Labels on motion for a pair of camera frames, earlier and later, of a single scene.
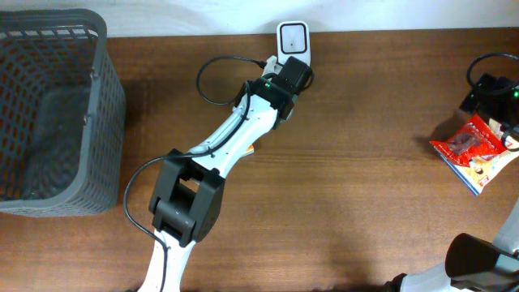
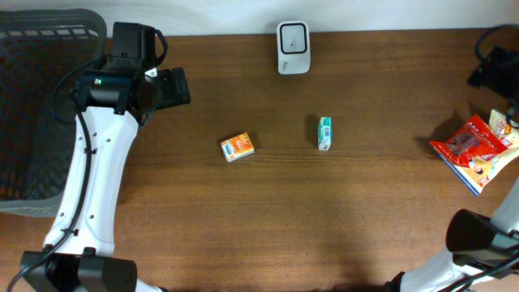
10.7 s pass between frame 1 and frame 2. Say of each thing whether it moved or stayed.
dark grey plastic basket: stayed
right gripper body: moved
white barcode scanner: stayed
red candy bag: stayed
